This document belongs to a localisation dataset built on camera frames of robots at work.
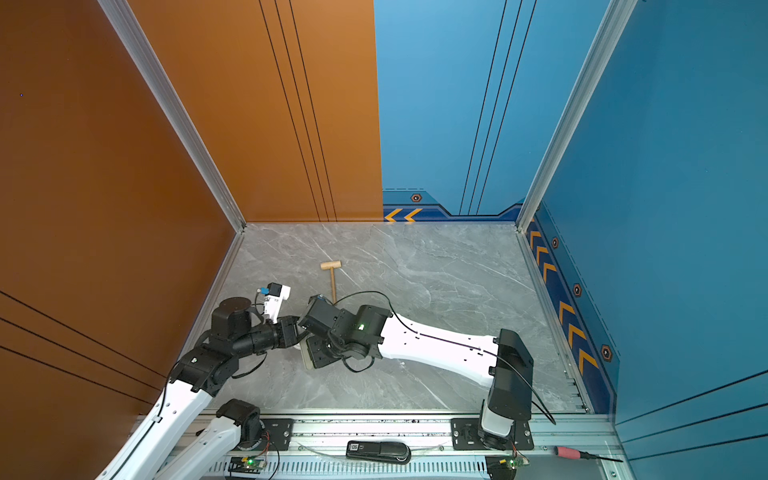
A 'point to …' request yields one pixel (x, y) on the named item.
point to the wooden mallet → (330, 265)
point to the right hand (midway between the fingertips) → (311, 355)
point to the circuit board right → (502, 467)
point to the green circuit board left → (247, 465)
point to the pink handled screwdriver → (578, 454)
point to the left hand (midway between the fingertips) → (316, 322)
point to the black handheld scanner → (386, 452)
